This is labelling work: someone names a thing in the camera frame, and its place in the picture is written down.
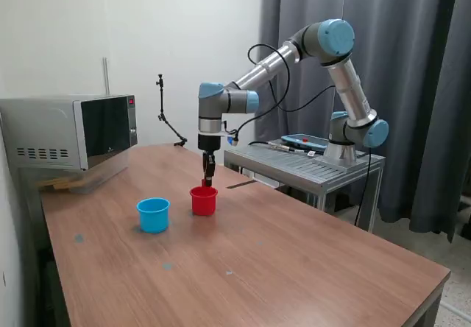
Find white wall conduit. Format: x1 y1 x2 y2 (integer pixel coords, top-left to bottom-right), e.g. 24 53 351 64
102 57 110 96

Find white floor cable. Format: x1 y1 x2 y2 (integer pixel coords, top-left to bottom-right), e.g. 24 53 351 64
441 299 471 319

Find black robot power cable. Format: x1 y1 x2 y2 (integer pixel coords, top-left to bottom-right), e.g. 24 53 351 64
355 144 373 228

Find light wooden pieces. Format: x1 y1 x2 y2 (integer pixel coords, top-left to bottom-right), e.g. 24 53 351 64
36 177 88 191

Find blue grey teach pendant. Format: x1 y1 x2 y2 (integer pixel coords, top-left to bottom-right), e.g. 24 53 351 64
281 133 328 152

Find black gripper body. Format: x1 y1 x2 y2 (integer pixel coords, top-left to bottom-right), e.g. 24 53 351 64
197 134 222 154

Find aluminium robot mounting plate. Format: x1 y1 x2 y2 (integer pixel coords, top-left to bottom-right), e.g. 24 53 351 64
312 150 372 173

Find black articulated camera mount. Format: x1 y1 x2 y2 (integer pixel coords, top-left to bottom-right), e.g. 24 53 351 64
154 72 188 148

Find black robot wrist cable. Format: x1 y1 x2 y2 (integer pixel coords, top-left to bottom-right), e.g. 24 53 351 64
233 43 338 136

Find silver microwave oven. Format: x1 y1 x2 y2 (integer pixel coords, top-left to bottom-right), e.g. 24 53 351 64
0 94 139 172

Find aluminium profile robot stand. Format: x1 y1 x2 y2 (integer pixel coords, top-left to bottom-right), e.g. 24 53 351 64
223 141 386 232

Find red plastic cup bin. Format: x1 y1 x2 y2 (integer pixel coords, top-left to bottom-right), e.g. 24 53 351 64
188 186 219 217

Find blue plastic cup bin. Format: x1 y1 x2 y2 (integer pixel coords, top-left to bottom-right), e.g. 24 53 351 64
136 197 171 234

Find dark grey curtain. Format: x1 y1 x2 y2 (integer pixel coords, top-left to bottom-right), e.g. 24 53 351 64
255 0 471 243

